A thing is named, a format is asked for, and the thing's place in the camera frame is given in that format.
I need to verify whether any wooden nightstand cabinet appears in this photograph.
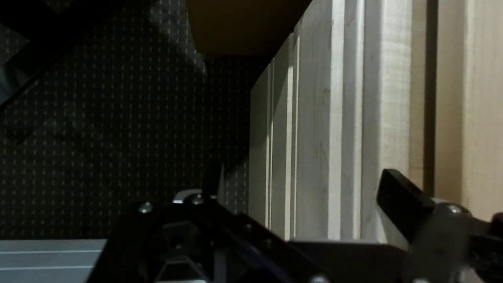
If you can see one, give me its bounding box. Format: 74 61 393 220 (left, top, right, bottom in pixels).
185 0 503 248

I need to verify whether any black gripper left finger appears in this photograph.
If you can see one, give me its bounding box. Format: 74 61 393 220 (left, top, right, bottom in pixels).
201 163 224 200

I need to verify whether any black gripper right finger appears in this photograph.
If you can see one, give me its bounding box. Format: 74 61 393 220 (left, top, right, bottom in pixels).
377 168 435 244

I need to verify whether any white radiator heater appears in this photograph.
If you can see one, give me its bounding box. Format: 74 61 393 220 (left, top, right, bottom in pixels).
0 239 105 283

